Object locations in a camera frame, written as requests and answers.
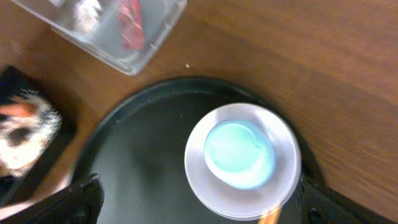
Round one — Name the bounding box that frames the red snack wrapper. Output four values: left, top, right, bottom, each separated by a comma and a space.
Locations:
118, 0, 146, 50

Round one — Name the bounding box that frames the black food waste bin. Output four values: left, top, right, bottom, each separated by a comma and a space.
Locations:
1, 66, 76, 207

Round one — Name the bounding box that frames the pile of rice waste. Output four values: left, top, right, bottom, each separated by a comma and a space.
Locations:
1, 89, 62, 177

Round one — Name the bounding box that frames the white tissue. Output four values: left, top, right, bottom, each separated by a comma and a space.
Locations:
74, 0, 102, 34

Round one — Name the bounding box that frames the clear plastic waste bin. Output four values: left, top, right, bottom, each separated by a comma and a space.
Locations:
16, 0, 187, 75

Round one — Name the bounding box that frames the round black tray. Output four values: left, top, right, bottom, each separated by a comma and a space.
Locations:
72, 76, 326, 224

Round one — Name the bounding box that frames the orange carrot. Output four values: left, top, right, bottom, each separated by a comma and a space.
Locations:
1, 103, 37, 117

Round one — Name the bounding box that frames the wooden chopstick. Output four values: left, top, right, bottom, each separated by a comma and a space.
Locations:
257, 207, 282, 224

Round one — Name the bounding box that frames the brown food scrap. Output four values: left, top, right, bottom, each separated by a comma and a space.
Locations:
6, 127, 32, 147

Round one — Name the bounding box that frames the white bowl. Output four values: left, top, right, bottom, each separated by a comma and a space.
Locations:
185, 103, 302, 221

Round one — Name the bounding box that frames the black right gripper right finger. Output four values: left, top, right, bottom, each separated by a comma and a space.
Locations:
295, 175, 396, 224

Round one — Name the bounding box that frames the light blue cup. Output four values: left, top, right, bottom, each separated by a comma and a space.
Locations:
203, 120, 276, 190

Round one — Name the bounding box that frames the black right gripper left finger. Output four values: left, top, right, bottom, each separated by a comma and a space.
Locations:
1, 174, 104, 224

